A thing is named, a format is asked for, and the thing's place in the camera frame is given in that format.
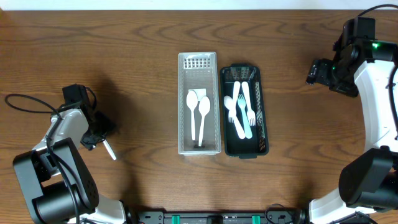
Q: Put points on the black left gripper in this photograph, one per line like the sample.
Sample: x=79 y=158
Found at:
x=97 y=131

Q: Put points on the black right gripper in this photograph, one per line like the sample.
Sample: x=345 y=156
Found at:
x=319 y=72

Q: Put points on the white plastic spoon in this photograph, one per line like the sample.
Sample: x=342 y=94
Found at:
x=204 y=108
x=109 y=149
x=192 y=102

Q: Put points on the white plastic fork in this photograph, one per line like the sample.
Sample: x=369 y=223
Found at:
x=250 y=113

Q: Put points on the pale green plastic fork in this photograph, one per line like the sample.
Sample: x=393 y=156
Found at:
x=242 y=105

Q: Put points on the pale pink plastic fork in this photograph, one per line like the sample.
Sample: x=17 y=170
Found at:
x=232 y=110

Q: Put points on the white spork rounded head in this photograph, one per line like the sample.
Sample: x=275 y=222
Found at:
x=238 y=127

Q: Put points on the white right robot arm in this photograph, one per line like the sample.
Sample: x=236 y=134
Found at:
x=366 y=68

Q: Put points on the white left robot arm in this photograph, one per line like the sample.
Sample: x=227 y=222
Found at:
x=55 y=182

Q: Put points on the dark green plastic basket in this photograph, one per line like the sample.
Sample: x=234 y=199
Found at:
x=234 y=146

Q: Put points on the white label in basket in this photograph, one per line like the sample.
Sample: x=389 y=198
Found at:
x=200 y=92

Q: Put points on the clear perforated plastic basket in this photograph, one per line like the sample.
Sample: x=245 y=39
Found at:
x=198 y=70

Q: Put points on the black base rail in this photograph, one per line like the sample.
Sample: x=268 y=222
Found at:
x=275 y=213

